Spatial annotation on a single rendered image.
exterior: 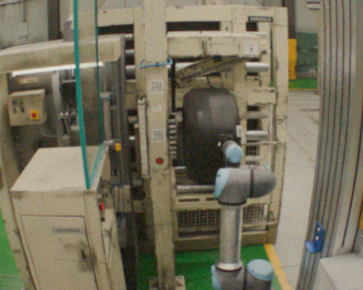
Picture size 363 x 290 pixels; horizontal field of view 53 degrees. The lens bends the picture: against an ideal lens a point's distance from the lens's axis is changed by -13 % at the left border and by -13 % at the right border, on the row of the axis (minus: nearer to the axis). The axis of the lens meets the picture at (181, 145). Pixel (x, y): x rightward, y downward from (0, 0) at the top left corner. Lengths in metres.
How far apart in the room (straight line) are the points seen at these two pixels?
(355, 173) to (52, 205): 1.19
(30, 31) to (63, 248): 10.40
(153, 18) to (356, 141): 1.50
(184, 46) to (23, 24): 9.60
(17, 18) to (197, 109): 10.13
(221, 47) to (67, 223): 1.49
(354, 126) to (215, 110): 1.29
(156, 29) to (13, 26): 9.97
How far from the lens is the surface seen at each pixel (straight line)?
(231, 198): 1.53
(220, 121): 2.25
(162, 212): 2.61
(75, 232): 1.76
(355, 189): 1.20
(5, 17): 12.19
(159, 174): 2.49
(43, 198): 1.71
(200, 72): 2.74
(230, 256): 1.64
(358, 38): 1.08
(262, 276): 1.66
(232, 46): 2.61
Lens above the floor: 1.95
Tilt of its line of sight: 19 degrees down
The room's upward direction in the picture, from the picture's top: 2 degrees counter-clockwise
